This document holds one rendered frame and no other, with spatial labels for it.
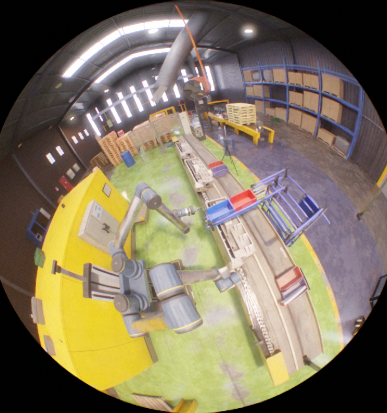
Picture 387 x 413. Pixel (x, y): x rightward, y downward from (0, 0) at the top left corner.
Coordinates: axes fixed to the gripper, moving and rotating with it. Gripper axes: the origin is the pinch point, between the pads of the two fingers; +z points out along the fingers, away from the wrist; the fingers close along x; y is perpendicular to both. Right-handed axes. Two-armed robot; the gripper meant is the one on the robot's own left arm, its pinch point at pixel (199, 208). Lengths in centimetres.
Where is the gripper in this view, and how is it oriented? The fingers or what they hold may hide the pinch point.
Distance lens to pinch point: 168.3
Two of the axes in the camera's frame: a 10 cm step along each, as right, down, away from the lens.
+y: -0.8, -6.5, -7.5
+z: 9.6, -2.6, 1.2
